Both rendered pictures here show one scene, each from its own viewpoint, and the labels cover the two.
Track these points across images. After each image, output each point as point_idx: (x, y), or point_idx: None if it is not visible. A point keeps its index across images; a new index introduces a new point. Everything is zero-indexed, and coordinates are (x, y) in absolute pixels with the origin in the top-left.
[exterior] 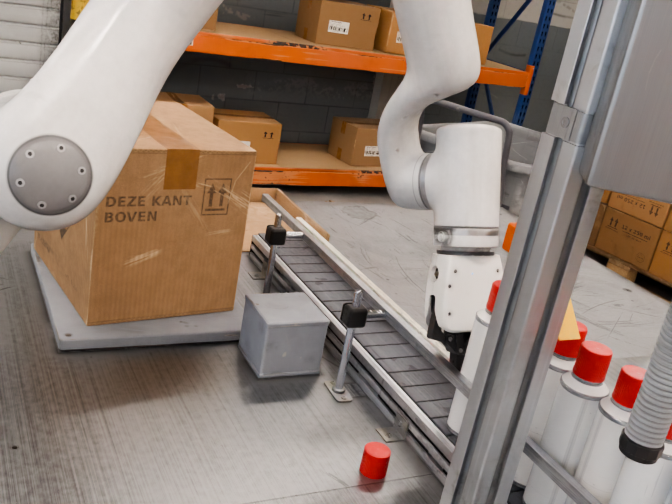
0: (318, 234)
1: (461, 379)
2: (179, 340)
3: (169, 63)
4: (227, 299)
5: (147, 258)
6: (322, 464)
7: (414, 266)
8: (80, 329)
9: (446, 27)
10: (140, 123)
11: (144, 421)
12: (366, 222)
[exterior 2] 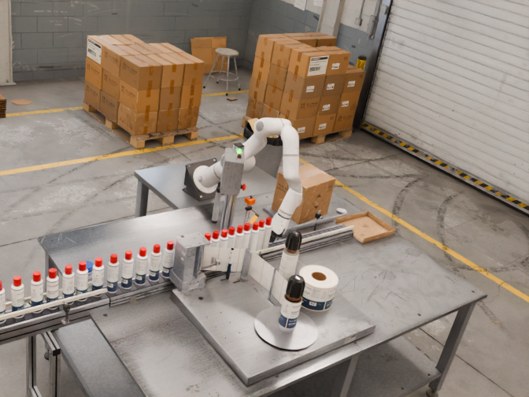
0: (343, 228)
1: None
2: None
3: (247, 153)
4: (296, 221)
5: (282, 200)
6: None
7: (373, 261)
8: (269, 208)
9: (283, 165)
10: None
11: (246, 220)
12: (404, 253)
